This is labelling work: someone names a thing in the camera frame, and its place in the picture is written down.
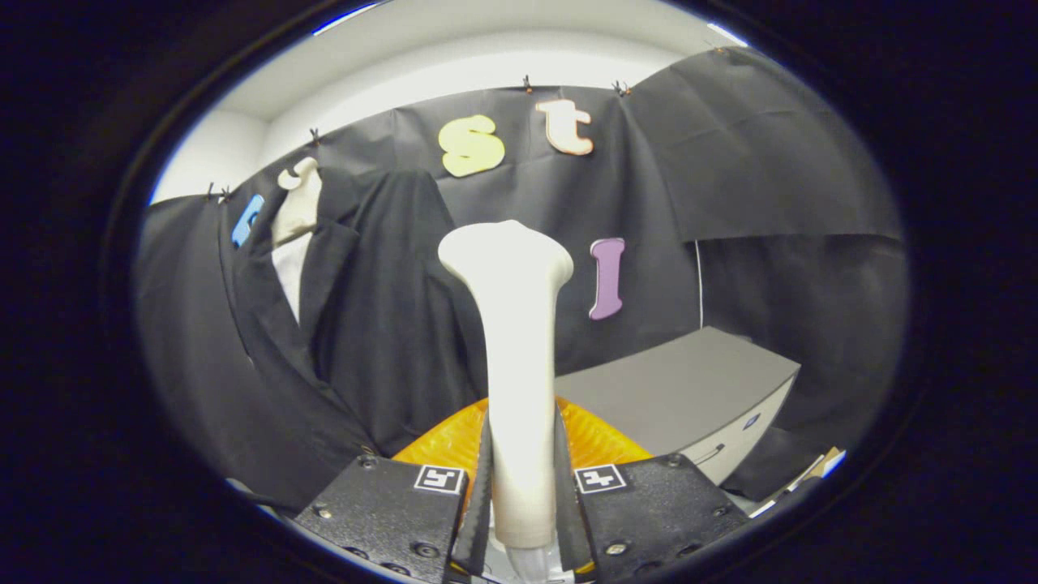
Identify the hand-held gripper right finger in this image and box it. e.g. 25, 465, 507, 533
555, 397, 748, 584

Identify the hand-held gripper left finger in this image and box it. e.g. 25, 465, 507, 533
294, 397, 494, 584

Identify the white garment steamer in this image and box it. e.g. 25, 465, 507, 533
438, 220, 575, 584

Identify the black suit jacket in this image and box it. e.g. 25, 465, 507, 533
217, 166, 487, 512

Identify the beige cabinet with grey top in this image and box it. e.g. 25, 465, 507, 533
554, 326, 802, 487

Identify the cardboard box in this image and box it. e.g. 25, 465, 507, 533
778, 446, 846, 497

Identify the white mannequin torso form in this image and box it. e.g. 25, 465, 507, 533
270, 157, 324, 321

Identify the black backdrop cloth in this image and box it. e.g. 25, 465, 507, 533
134, 46, 909, 504

